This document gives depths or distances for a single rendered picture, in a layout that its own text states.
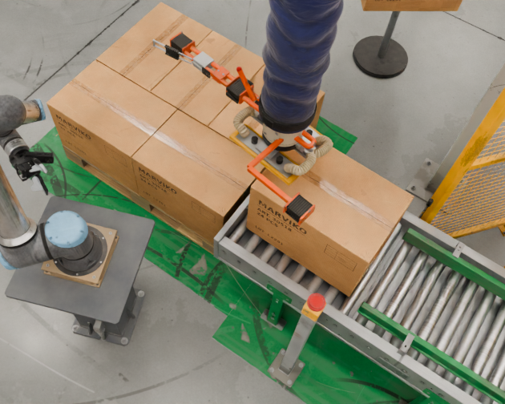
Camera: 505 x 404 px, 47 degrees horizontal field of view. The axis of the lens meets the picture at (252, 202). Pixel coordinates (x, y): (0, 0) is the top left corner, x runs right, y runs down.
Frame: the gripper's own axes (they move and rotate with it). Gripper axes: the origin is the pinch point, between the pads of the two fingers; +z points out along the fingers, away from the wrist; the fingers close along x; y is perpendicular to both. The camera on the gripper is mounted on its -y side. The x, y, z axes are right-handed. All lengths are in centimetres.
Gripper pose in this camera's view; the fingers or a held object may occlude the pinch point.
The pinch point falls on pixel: (48, 183)
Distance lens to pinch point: 254.1
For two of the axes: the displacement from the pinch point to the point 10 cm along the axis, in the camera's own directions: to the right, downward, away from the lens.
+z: 6.3, 7.0, -3.3
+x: 2.5, -5.9, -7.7
